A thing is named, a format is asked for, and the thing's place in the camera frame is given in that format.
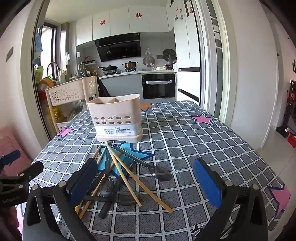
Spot black-handled metal fork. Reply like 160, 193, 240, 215
115, 191, 140, 207

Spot white upper kitchen cabinets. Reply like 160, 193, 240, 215
75, 5, 174, 46

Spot dark floor stand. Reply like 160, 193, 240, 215
276, 79, 296, 137

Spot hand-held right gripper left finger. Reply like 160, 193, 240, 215
23, 158, 99, 241

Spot black hanging cloth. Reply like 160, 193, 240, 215
97, 77, 114, 98

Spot black-handled utensil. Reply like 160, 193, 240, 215
99, 176, 124, 219

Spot white sliding door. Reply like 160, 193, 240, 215
199, 0, 232, 123

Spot black built-in oven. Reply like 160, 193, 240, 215
141, 73, 177, 100

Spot yellow cooking oil bottle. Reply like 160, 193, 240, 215
49, 105, 65, 123

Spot grey checkered star tablecloth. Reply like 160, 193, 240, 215
23, 100, 292, 241

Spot metal kitchen faucet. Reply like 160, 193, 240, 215
47, 62, 61, 80

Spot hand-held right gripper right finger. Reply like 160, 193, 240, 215
193, 158, 269, 241

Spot golden cooking pot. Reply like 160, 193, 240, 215
122, 61, 139, 70

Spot black range hood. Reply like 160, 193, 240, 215
94, 33, 142, 62

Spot round dark hanging rack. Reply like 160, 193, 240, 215
162, 49, 177, 62

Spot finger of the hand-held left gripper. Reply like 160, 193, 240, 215
0, 161, 44, 189
0, 149, 21, 166

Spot beige plastic storage cart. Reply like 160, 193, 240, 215
45, 76, 99, 136

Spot black wok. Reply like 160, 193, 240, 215
98, 65, 119, 75

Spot black utensil handles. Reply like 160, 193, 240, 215
113, 146, 173, 181

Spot glass jug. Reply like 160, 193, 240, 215
77, 62, 88, 78

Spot blue hanging bag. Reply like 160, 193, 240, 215
35, 33, 43, 53

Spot person's left forearm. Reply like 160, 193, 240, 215
0, 206, 25, 241

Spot pink plastic stool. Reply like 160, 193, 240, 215
0, 126, 35, 178

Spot beige plastic utensil holder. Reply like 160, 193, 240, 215
87, 94, 144, 142

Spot white refrigerator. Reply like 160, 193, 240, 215
172, 0, 201, 106

